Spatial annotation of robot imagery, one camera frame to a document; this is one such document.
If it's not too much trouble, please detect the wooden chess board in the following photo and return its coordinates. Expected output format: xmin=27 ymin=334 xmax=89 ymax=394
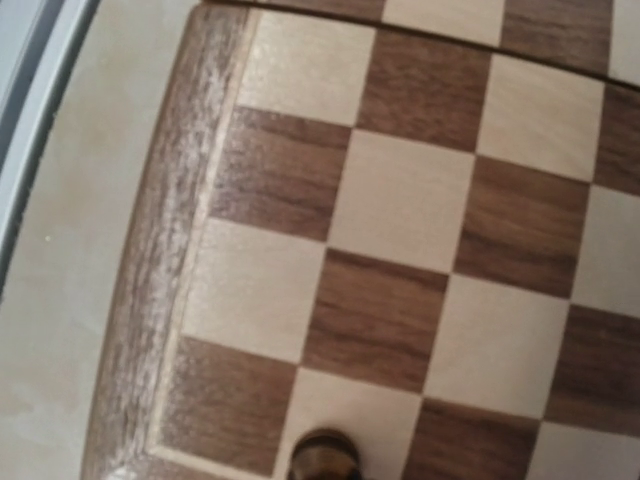
xmin=81 ymin=1 xmax=639 ymax=479

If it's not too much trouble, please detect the aluminium front rail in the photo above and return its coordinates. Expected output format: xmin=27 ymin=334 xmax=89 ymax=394
xmin=1 ymin=0 xmax=99 ymax=278

